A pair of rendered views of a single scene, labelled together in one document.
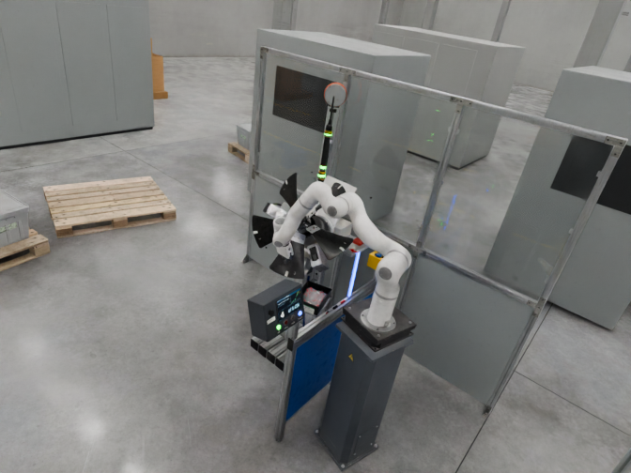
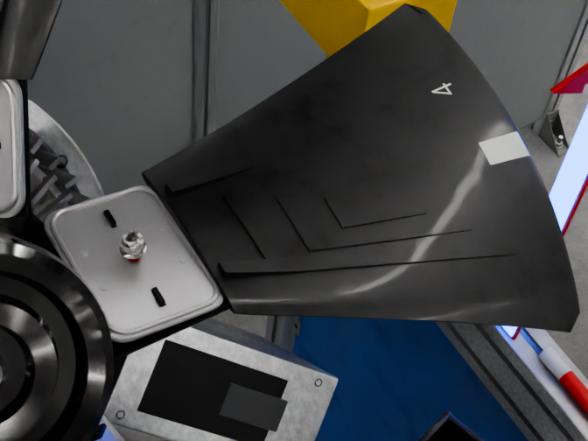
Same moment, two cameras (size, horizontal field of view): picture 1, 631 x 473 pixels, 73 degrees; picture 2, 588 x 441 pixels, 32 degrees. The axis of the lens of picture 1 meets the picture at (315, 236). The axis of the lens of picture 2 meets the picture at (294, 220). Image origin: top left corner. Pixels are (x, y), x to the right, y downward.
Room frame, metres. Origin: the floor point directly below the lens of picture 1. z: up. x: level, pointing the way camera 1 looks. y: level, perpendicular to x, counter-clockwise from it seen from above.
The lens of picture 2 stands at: (2.21, 0.29, 1.62)
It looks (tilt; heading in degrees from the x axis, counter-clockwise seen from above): 51 degrees down; 288
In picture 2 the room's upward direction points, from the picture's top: 7 degrees clockwise
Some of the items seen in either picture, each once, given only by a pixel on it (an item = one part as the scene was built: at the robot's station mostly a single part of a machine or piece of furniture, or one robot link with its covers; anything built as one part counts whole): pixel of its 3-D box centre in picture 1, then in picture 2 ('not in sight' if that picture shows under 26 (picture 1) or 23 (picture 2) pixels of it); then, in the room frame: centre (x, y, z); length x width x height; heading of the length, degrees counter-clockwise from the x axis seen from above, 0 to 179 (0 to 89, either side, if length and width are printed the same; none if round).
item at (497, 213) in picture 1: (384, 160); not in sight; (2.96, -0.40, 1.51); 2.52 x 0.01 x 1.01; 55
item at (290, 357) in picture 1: (284, 396); not in sight; (1.74, 0.03, 0.39); 0.04 x 0.04 x 0.78; 55
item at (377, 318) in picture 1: (381, 307); not in sight; (1.80, -0.40, 1.10); 0.19 x 0.19 x 0.18
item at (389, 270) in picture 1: (389, 276); not in sight; (1.77, -0.39, 1.32); 0.19 x 0.12 x 0.24; 152
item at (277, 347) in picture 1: (298, 338); not in sight; (2.62, 0.01, 0.04); 0.62 x 0.45 x 0.08; 145
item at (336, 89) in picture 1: (335, 94); not in sight; (3.10, 0.02, 1.88); 0.16 x 0.07 x 0.16; 90
